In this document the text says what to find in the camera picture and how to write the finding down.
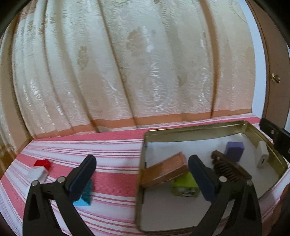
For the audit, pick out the brown rectangular case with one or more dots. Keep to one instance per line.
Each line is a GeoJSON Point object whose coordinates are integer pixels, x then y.
{"type": "Point", "coordinates": [164, 171]}

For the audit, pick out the green toy building block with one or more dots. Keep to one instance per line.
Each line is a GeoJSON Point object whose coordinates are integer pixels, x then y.
{"type": "Point", "coordinates": [185, 186]}

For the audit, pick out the cream patterned curtain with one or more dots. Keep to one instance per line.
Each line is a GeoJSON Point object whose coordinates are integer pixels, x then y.
{"type": "Point", "coordinates": [70, 67]}

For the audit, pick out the black hair comb brush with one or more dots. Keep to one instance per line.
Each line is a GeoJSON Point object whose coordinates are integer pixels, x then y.
{"type": "Point", "coordinates": [229, 169]}

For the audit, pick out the brown wooden door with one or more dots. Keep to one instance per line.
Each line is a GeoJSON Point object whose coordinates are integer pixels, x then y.
{"type": "Point", "coordinates": [276, 107]}

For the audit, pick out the gold metal tin tray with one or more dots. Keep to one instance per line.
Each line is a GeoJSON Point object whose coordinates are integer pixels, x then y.
{"type": "Point", "coordinates": [159, 212]}

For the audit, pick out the white red cap bottle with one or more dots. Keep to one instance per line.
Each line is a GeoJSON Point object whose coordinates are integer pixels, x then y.
{"type": "Point", "coordinates": [39, 171]}

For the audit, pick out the white USB charger plug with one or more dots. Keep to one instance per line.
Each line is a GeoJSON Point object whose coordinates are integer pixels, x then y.
{"type": "Point", "coordinates": [262, 154]}

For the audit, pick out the cyan toy building block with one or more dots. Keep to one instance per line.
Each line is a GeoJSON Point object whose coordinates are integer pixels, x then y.
{"type": "Point", "coordinates": [85, 198]}

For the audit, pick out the red white striped cloth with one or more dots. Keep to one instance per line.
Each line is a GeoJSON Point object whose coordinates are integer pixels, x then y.
{"type": "Point", "coordinates": [113, 199]}

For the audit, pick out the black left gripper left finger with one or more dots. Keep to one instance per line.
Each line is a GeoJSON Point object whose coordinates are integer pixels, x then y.
{"type": "Point", "coordinates": [39, 218]}

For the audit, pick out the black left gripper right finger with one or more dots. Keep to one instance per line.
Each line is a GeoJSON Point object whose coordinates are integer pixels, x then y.
{"type": "Point", "coordinates": [245, 217]}

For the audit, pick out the brass door knob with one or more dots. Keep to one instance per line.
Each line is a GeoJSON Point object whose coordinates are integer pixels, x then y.
{"type": "Point", "coordinates": [275, 78]}

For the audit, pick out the purple rectangular block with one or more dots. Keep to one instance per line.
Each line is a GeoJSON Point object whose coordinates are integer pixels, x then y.
{"type": "Point", "coordinates": [234, 151]}

